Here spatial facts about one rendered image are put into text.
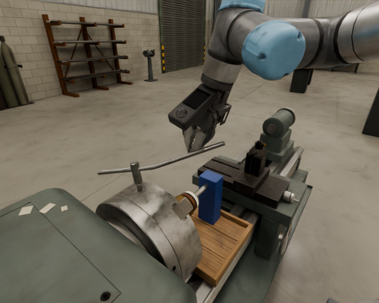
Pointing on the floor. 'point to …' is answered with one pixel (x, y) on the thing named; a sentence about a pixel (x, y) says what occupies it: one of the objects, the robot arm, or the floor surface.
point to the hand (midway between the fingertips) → (189, 151)
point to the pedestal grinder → (150, 64)
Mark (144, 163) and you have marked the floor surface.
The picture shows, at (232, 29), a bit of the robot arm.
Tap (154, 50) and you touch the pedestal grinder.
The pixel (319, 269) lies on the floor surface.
